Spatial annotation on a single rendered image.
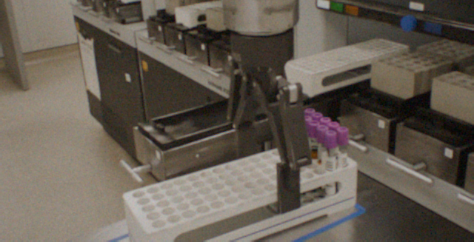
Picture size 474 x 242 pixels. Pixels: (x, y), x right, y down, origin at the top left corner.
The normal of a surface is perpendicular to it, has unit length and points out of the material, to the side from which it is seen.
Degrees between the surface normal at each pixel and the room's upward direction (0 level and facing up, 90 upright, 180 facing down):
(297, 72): 90
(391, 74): 90
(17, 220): 0
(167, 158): 90
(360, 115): 90
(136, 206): 0
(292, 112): 73
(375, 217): 0
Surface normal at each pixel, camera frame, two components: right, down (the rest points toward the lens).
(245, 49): -0.53, 0.35
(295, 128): 0.42, 0.04
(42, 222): -0.05, -0.92
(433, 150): -0.84, 0.25
